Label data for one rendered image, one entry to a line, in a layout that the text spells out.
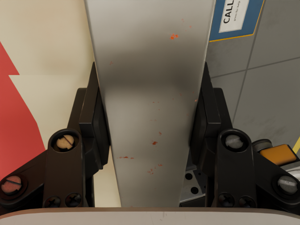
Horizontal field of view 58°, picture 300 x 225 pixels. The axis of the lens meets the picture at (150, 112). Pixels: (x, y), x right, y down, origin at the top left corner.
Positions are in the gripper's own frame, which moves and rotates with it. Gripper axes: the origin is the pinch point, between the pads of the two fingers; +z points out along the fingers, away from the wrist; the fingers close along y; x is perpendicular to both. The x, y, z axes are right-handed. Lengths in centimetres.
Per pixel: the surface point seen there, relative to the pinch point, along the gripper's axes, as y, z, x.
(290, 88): 119, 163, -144
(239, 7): 14.3, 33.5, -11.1
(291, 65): 109, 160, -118
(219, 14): 11.1, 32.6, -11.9
